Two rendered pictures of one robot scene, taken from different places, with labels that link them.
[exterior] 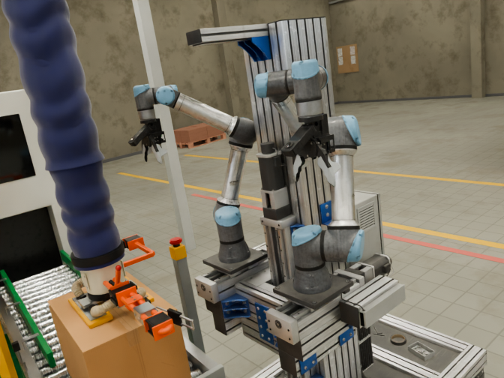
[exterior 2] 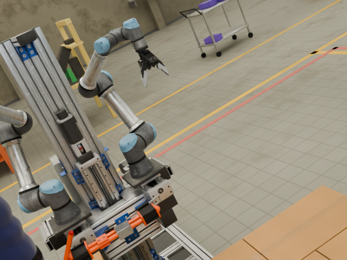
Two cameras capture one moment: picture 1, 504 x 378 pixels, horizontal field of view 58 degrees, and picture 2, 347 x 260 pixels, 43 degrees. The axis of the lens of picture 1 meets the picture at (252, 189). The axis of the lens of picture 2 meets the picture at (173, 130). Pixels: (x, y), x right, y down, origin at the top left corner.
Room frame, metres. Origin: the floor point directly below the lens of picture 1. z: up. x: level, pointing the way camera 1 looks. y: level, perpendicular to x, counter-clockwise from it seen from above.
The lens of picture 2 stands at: (0.53, 2.01, 2.05)
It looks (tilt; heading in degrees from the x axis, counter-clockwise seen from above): 20 degrees down; 290
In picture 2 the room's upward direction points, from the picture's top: 24 degrees counter-clockwise
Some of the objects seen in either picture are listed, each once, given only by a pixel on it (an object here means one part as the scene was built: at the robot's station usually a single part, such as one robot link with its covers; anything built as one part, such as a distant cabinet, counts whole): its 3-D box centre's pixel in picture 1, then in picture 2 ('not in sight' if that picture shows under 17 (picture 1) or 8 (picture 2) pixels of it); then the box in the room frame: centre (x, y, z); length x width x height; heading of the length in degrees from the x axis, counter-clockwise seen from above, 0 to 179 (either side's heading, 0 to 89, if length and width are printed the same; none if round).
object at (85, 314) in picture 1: (88, 305); not in sight; (1.85, 0.79, 0.97); 0.34 x 0.10 x 0.05; 34
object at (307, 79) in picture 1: (306, 80); (132, 30); (1.30, -0.20, 1.82); 0.09 x 0.08 x 0.11; 158
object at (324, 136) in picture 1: (314, 136); (145, 58); (1.30, -0.20, 1.66); 0.09 x 0.08 x 0.12; 128
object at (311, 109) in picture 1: (308, 109); (139, 44); (1.30, -0.19, 1.74); 0.08 x 0.08 x 0.05
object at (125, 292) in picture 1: (124, 293); (81, 254); (1.69, 0.58, 1.08); 0.10 x 0.08 x 0.06; 124
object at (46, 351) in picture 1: (16, 310); not in sight; (2.70, 1.63, 0.60); 1.60 x 0.11 x 0.09; 34
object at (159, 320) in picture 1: (158, 325); (148, 214); (1.40, 0.39, 1.08); 0.08 x 0.07 x 0.05; 34
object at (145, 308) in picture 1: (145, 313); (123, 230); (1.51, 0.46, 1.07); 0.07 x 0.07 x 0.04; 34
